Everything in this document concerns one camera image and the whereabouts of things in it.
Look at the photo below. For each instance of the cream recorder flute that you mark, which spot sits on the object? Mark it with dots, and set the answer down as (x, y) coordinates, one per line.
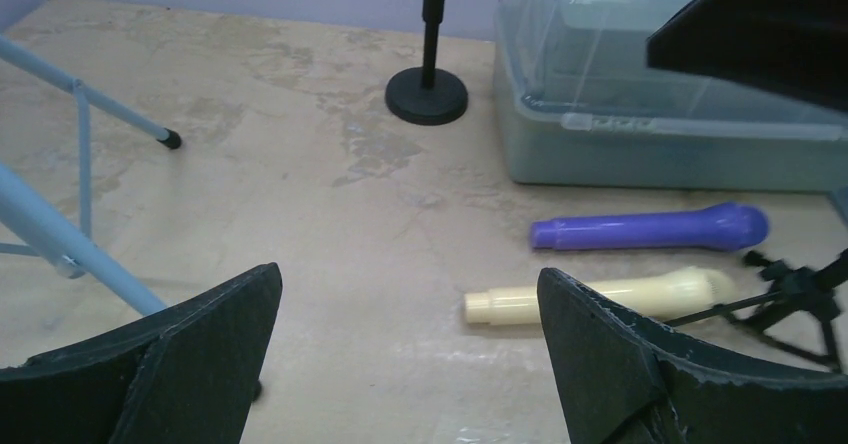
(671, 295)

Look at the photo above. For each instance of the translucent green storage box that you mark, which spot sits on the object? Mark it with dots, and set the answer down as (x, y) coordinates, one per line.
(577, 105)

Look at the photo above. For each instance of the black round-base clamp stand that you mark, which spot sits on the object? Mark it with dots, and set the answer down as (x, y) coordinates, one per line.
(427, 95)

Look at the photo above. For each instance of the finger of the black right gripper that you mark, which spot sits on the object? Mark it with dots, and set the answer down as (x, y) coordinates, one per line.
(793, 48)

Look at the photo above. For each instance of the black tripod microphone stand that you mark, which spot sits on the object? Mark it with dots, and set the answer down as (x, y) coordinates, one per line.
(790, 290)

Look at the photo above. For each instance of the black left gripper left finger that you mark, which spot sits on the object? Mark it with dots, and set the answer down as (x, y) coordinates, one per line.
(187, 374)

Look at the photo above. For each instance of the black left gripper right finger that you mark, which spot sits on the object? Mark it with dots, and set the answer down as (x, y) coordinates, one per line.
(622, 377)

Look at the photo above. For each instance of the purple microphone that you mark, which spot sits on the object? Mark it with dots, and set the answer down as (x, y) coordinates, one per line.
(725, 227)

